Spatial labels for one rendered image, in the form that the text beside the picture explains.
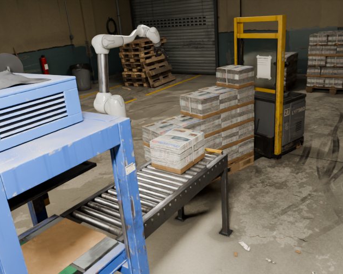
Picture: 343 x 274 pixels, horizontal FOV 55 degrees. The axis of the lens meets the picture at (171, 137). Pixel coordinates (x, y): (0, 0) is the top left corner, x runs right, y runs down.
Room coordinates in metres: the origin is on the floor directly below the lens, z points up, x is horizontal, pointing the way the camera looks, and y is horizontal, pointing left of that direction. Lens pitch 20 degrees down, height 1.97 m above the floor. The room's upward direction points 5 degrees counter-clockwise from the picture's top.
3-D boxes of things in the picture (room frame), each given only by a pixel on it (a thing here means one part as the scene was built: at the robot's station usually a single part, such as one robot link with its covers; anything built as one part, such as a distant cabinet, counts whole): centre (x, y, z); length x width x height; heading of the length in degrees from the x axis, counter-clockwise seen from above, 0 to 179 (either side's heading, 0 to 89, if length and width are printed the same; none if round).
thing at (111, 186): (2.40, 0.35, 0.74); 1.34 x 0.05 x 0.12; 143
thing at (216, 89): (3.95, -0.59, 1.07); 0.37 x 0.28 x 0.01; 34
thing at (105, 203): (1.93, 0.39, 0.78); 0.47 x 0.05 x 0.05; 53
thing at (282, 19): (4.09, -1.39, 0.97); 0.09 x 0.09 x 1.75; 35
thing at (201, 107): (3.76, -0.36, 0.95); 0.38 x 0.29 x 0.23; 37
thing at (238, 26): (4.63, -1.01, 0.97); 0.09 x 0.09 x 1.75; 35
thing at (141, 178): (2.25, 0.15, 0.78); 0.47 x 0.05 x 0.05; 53
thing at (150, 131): (3.69, -0.26, 0.42); 1.17 x 0.39 x 0.83; 125
